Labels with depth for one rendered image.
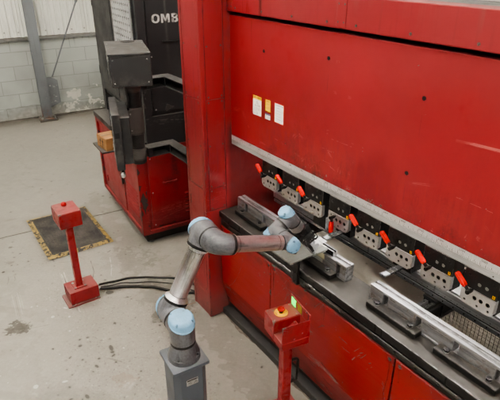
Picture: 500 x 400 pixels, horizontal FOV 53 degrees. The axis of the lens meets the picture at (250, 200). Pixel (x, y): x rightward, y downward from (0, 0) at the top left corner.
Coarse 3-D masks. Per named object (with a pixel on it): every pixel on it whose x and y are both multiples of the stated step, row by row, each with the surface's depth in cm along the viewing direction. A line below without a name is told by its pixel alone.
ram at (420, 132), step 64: (256, 64) 286; (320, 64) 243; (384, 64) 211; (448, 64) 186; (256, 128) 302; (320, 128) 255; (384, 128) 220; (448, 128) 193; (384, 192) 229; (448, 192) 200
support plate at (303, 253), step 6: (318, 246) 280; (276, 252) 274; (282, 252) 274; (288, 252) 274; (300, 252) 274; (306, 252) 274; (318, 252) 275; (282, 258) 270; (288, 258) 269; (294, 258) 269; (300, 258) 269; (306, 258) 271
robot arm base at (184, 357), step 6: (174, 348) 228; (180, 348) 226; (186, 348) 227; (192, 348) 229; (198, 348) 235; (168, 354) 232; (174, 354) 228; (180, 354) 227; (186, 354) 228; (192, 354) 229; (198, 354) 233; (168, 360) 233; (174, 360) 229; (180, 360) 229; (186, 360) 228; (192, 360) 229; (180, 366) 229; (186, 366) 229
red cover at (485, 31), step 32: (256, 0) 269; (288, 0) 248; (320, 0) 230; (352, 0) 214; (384, 0) 201; (416, 0) 195; (384, 32) 205; (416, 32) 192; (448, 32) 181; (480, 32) 171
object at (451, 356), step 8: (440, 344) 224; (440, 352) 219; (448, 360) 216; (456, 360) 215; (464, 360) 215; (456, 368) 214; (464, 368) 211; (472, 368) 211; (472, 376) 208; (480, 376) 207; (480, 384) 205; (488, 384) 203; (496, 384) 203; (496, 392) 201
